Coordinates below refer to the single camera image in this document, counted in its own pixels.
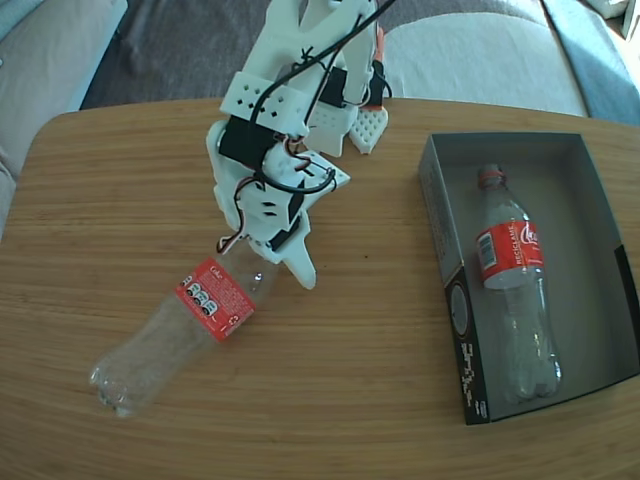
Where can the clear bottle red label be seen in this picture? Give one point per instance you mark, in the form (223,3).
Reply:
(215,300)
(510,250)

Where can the grey cardboard box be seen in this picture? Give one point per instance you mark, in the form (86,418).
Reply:
(590,250)

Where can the dark grey rug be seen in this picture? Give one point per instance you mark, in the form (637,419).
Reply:
(175,50)

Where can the beige sofa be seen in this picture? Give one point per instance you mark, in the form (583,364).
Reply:
(45,90)

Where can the light grey sofa cushion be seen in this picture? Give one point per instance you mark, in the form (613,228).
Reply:
(500,65)

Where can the light blue cushion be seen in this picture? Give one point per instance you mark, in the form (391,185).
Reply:
(12,15)

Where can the blue grey cushion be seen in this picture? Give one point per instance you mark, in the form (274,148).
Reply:
(600,65)

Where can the white camera plate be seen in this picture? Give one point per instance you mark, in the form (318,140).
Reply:
(315,159)

